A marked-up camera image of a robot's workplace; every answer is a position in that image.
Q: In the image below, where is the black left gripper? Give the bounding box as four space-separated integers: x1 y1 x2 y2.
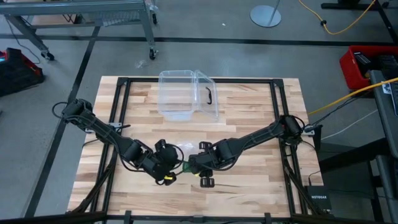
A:
148 138 185 187

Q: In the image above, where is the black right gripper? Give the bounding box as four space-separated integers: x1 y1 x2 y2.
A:
188 141 221 189

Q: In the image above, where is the clear plastic zip bag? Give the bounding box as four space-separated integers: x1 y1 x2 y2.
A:
177 140 202 175

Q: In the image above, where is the clear plastic container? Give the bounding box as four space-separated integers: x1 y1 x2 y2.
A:
157 69 200 122

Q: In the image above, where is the round grey stand base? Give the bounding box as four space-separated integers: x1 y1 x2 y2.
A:
249 0 282 28

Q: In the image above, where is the black and red case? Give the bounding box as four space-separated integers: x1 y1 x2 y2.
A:
0 47 45 98

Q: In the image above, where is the grey metal cart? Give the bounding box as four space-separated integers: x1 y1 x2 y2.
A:
0 0 160 62

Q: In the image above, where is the red plastic bin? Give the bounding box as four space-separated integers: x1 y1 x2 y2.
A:
338 45 398 91

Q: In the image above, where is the grey metal stand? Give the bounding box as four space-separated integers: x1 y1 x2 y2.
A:
368 68 398 224

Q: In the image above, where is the black aluminium table frame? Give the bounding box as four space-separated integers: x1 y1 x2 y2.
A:
67 76 332 223

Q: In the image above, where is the black Netgear switch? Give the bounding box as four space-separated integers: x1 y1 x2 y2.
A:
306 185 332 211

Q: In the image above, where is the white floor cable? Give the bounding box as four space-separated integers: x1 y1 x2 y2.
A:
322 108 379 140

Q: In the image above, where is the thin yellow floor cord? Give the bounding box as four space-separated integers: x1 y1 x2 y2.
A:
298 0 377 35

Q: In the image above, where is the thick yellow hanging cable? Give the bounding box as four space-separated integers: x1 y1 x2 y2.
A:
307 77 398 116

